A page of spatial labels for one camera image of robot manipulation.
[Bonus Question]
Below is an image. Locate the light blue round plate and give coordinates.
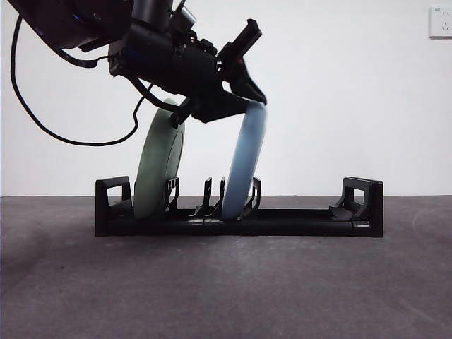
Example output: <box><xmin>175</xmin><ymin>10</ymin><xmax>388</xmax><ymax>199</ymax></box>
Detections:
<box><xmin>221</xmin><ymin>102</ymin><xmax>268</xmax><ymax>220</ymax></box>

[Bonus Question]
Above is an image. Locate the pale green round plate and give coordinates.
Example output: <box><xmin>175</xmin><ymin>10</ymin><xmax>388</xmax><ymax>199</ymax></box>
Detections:
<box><xmin>133</xmin><ymin>97</ymin><xmax>187</xmax><ymax>220</ymax></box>

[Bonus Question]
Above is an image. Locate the black plastic plate rack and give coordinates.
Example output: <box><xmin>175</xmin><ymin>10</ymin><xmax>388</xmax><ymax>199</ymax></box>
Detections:
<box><xmin>95</xmin><ymin>175</ymin><xmax>385</xmax><ymax>238</ymax></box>

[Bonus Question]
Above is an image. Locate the short black cable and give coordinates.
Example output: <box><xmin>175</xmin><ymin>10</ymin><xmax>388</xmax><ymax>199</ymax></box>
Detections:
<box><xmin>56</xmin><ymin>47</ymin><xmax>117</xmax><ymax>69</ymax></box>

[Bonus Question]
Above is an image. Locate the white wall socket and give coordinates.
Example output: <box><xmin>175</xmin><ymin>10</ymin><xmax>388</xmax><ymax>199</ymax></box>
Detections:
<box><xmin>429</xmin><ymin>6</ymin><xmax>452</xmax><ymax>40</ymax></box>

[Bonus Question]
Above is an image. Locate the long black cable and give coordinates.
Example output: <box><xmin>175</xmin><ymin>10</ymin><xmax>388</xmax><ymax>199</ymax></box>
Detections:
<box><xmin>9</xmin><ymin>16</ymin><xmax>167</xmax><ymax>146</ymax></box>

